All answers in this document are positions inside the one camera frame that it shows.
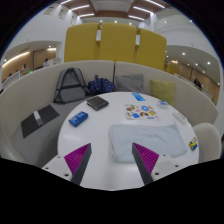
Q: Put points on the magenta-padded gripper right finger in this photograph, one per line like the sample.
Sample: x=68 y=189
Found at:
x=144 y=158

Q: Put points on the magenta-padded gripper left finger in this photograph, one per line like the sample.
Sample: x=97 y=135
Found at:
x=78 y=160

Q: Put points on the blue rectangular box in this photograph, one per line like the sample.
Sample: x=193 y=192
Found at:
x=78 y=118

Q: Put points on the colourful sticker sheet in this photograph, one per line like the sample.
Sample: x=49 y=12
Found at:
x=141 y=111

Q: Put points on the yellow cartoon figure toy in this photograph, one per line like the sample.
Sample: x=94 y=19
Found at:
x=193 y=143

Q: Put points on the white flat box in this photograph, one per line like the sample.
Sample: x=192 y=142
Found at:
x=179 y=117

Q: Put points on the small white oblong box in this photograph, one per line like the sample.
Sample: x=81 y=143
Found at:
x=38 y=118

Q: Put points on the dark brown wallet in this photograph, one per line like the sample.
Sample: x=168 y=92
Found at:
x=97 y=102

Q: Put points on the small blue card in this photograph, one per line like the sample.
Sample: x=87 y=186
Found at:
x=138 y=96

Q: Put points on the white upholstered chair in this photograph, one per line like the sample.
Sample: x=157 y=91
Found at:
x=207 y=140

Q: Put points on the olive yellow cushion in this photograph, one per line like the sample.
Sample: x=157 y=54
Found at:
x=163 y=91

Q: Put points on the grey backpack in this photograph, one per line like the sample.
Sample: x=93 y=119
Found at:
x=70 y=86

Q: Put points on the grey cushion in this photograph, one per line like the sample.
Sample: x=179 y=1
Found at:
x=130 y=83

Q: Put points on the curved beige sofa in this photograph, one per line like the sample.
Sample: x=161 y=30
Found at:
x=30 y=100

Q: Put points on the navy dotted bag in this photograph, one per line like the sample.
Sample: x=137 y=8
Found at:
x=101 y=85

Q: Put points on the person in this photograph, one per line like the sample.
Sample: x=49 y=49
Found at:
x=45 y=62
x=197 y=83

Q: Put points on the yellow upright panel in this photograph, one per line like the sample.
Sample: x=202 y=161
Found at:
x=81 y=42
x=118 y=42
x=151 y=50

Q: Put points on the ceiling lights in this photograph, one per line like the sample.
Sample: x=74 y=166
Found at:
x=110 y=8

